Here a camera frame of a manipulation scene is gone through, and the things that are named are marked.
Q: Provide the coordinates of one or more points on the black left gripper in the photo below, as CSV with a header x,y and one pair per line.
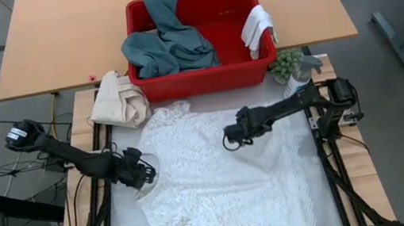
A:
x,y
127,166

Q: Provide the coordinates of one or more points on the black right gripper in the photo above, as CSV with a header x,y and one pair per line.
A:
x,y
255,121

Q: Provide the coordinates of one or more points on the white lace shirt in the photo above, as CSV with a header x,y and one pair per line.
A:
x,y
217,191

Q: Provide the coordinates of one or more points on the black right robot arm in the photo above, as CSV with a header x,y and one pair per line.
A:
x,y
289,106

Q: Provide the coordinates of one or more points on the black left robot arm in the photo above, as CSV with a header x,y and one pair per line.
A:
x,y
72,158

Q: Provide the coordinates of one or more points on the red plastic laundry bin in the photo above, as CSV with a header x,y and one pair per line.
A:
x,y
229,24

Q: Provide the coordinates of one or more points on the white spray bottle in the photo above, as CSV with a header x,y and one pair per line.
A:
x,y
296,83

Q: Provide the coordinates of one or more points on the small potted green plant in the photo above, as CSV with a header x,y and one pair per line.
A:
x,y
286,63

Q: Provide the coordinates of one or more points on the cream canvas tote bag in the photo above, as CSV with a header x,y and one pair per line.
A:
x,y
116,101

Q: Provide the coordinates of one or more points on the small pink object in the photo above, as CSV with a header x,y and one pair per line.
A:
x,y
92,78

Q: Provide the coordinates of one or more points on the small white cloth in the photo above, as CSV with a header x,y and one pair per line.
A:
x,y
255,25

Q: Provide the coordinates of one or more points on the teal grey garment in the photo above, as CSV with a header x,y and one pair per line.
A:
x,y
172,49

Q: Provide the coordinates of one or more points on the large light wooden desk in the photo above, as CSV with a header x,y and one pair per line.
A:
x,y
54,39

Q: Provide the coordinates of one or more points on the black aluminium table frame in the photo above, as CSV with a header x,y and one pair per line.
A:
x,y
333,189

